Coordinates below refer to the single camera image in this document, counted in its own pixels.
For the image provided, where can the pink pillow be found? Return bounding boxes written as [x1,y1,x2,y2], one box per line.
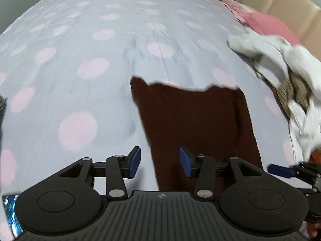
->
[217,0,301,46]

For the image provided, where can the rust orange garment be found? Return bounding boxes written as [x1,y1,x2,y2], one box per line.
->
[310,149,321,164]

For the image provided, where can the maroon sweater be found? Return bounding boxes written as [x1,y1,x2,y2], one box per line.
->
[130,77,264,193]

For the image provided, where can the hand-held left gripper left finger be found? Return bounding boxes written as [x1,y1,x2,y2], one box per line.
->
[59,146,141,200]

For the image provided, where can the olive striped garment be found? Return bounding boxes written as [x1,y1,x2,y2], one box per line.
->
[275,75,314,111]

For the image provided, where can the polka dot bed sheet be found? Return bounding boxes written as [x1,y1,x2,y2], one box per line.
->
[0,0,321,241]

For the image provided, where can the grey striped folded clothes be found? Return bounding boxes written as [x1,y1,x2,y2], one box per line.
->
[0,95,7,129]

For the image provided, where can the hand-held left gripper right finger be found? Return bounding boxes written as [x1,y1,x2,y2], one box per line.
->
[179,147,263,200]

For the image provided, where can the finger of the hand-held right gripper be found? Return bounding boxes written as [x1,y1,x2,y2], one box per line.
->
[267,162,321,182]

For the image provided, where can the white crumpled garment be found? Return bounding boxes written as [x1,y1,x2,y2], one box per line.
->
[227,35,321,163]

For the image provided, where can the black smartphone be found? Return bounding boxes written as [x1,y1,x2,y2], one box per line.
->
[1,194,25,239]

